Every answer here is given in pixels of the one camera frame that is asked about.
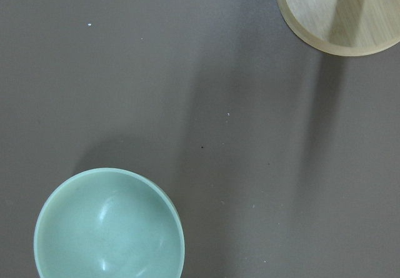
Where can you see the green bowl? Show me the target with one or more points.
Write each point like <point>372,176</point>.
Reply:
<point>108,222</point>

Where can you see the wooden cup tree stand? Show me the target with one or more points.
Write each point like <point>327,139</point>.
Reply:
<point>344,27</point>

